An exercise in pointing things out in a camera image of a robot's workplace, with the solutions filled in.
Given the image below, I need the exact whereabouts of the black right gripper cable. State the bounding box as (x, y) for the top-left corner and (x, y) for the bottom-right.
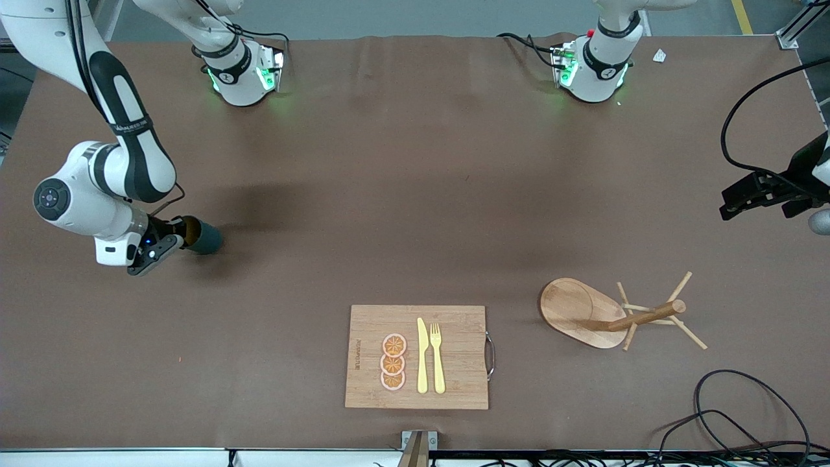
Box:
(64, 0), (104, 125)

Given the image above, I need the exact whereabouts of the wooden cup rack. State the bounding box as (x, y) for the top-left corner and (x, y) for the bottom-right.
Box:
(539, 271), (708, 352)

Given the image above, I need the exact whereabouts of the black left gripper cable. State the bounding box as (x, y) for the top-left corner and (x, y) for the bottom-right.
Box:
(720, 58), (830, 190)

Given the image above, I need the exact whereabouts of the black arm base cable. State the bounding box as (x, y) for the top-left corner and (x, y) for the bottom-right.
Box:
(230, 23), (291, 51)
(497, 32), (560, 69)

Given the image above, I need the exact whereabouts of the bamboo cutting board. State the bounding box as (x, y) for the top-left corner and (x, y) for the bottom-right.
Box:
(344, 305), (496, 411)

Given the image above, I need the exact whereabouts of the yellow plastic fork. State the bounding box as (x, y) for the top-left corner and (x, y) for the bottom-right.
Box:
(430, 323), (447, 395)

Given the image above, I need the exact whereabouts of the metal table bracket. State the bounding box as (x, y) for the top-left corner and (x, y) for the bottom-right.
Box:
(397, 430), (439, 467)

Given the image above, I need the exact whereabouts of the aluminium frame profile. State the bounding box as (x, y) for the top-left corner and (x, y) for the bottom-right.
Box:
(776, 0), (830, 51)

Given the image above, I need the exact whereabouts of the dark green cup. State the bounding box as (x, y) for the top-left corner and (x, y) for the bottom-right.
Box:
(179, 216), (224, 256)

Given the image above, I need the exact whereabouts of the yellow plastic knife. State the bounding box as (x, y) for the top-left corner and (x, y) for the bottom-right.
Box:
(416, 317), (429, 394)

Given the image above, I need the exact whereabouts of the black looped floor cable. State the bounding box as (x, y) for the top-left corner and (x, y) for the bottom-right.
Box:
(693, 369), (812, 458)
(648, 409), (818, 467)

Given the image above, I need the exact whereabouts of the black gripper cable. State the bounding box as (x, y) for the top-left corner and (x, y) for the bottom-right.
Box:
(720, 58), (830, 190)
(64, 0), (104, 125)

